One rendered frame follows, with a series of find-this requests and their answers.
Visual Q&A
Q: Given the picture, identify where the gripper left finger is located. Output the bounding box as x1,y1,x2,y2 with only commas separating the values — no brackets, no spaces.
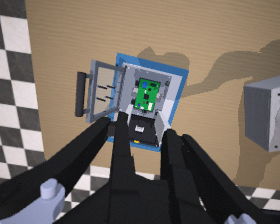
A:
0,104,144,224

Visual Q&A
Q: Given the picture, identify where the green circuit board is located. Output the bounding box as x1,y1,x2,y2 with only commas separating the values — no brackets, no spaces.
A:
134,79,160,111

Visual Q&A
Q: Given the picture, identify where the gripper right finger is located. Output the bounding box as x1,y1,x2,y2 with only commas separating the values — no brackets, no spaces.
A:
154,111,276,224

